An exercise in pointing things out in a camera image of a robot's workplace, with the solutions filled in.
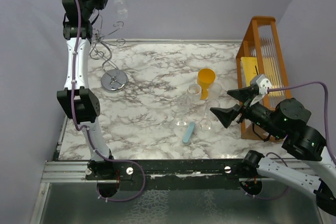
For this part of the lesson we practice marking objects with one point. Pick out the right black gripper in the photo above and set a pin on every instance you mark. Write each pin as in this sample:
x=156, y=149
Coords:
x=226, y=115

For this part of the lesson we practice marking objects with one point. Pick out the clear ribbed wine glass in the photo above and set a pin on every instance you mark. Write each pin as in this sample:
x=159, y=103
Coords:
x=214, y=91

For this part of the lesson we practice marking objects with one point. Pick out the yellow plastic wine glass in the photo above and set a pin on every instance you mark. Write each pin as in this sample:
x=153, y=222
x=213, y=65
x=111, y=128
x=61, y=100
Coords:
x=205, y=78

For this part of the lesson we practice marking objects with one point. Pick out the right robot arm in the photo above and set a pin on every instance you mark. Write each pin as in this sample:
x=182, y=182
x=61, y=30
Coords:
x=289, y=122

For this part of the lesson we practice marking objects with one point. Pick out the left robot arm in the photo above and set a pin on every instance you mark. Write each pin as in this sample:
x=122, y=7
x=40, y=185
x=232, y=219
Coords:
x=76, y=99

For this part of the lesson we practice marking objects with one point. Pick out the wooden dish rack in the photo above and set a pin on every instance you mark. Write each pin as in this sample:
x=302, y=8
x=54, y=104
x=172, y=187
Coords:
x=261, y=42

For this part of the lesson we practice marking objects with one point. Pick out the yellow card in rack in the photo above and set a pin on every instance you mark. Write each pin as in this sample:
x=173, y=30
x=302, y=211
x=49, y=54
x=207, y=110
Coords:
x=249, y=69

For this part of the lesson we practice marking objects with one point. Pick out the chrome wine glass rack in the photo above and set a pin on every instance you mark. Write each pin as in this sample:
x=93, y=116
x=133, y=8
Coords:
x=114, y=79

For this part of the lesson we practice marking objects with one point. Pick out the light blue eraser bar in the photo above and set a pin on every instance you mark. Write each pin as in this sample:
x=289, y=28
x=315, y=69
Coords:
x=188, y=133

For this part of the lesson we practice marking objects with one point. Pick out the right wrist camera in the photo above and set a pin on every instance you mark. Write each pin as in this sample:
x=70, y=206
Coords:
x=263, y=85

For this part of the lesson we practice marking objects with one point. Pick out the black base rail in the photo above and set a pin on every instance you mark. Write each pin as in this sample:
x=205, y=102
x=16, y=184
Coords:
x=173, y=174

